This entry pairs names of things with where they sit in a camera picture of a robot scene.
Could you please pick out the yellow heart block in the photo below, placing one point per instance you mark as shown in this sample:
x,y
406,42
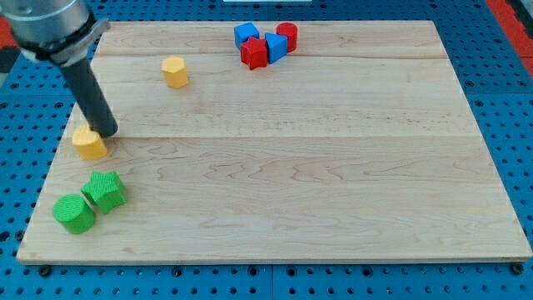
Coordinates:
x,y
89,144

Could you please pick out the green star block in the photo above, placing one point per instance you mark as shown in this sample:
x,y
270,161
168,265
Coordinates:
x,y
105,190

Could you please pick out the wooden board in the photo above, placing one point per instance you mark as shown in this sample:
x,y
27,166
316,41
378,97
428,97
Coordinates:
x,y
359,147

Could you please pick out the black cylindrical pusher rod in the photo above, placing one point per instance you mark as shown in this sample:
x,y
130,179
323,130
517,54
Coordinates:
x,y
90,99

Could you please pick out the red cylinder block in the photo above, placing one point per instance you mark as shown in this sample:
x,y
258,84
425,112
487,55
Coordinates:
x,y
290,31

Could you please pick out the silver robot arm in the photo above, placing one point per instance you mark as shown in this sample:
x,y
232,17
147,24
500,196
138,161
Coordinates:
x,y
61,32

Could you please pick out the green cylinder block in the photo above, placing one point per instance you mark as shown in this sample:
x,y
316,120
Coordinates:
x,y
73,213

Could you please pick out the yellow hexagon block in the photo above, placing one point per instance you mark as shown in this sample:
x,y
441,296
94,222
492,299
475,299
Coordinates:
x,y
175,72

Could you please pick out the blue triangle block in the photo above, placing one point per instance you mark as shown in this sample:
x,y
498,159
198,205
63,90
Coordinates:
x,y
276,46

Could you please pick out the blue cube block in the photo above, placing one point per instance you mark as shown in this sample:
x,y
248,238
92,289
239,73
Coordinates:
x,y
243,32

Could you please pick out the red star block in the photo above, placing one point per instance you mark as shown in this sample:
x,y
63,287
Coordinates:
x,y
254,53

